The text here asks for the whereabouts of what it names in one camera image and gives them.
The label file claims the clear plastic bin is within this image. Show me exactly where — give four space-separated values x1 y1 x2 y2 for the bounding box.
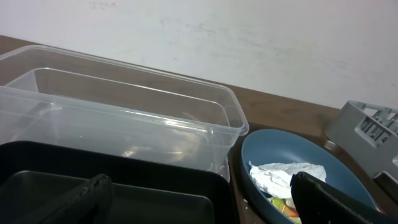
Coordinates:
1 45 249 178

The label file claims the grey dishwasher rack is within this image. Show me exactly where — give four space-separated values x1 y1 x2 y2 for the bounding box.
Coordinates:
323 100 398 203

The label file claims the black plastic tray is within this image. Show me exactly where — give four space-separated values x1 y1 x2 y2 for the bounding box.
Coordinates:
1 141 239 223

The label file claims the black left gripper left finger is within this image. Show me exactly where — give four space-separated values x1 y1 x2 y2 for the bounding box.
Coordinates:
15 174 114 224

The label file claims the white napkin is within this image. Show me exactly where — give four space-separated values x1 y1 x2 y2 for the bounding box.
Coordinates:
248 161 326 199

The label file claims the yellow green snack wrapper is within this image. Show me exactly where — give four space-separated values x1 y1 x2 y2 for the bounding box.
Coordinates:
269 197 302 224

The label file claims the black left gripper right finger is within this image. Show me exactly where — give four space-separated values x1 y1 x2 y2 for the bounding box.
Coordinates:
290 172 397 224

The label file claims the blue plate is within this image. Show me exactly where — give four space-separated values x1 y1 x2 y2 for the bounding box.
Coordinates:
240 129 377 224

